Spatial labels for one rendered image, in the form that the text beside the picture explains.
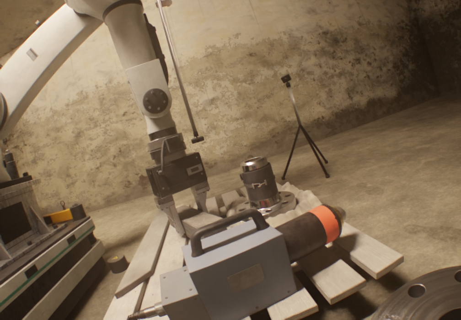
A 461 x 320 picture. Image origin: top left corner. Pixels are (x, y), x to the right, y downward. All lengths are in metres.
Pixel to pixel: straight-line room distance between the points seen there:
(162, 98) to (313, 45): 3.21
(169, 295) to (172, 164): 0.60
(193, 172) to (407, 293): 0.88
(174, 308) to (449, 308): 0.47
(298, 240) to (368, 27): 4.44
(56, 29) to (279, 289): 1.44
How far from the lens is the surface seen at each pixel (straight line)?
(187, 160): 1.03
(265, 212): 0.96
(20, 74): 1.43
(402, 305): 0.39
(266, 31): 3.75
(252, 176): 0.97
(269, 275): 0.55
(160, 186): 1.00
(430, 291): 0.41
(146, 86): 1.02
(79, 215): 1.43
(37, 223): 1.33
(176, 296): 0.54
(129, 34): 1.12
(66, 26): 1.43
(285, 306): 0.58
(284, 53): 3.71
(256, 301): 0.57
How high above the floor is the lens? 0.55
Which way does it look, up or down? 4 degrees down
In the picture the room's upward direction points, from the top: 17 degrees counter-clockwise
